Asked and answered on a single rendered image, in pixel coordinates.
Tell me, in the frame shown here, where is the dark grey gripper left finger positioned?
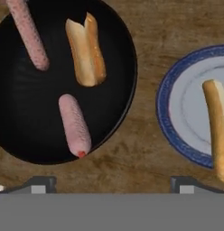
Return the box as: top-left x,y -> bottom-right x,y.
3,176 -> 58,195

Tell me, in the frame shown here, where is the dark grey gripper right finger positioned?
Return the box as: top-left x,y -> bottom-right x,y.
170,176 -> 224,195

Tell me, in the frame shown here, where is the short pink sausage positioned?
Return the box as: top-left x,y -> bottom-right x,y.
58,93 -> 93,159

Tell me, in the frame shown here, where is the black bowl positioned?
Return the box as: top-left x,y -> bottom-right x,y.
0,0 -> 139,165

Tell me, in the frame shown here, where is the white plate with blue rim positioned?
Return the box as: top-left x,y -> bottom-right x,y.
155,44 -> 224,170

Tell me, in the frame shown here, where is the split golden hot dog bun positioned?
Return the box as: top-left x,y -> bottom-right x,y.
64,11 -> 107,88

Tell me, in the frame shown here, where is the long pink sausage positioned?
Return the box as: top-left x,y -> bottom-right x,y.
5,0 -> 51,72

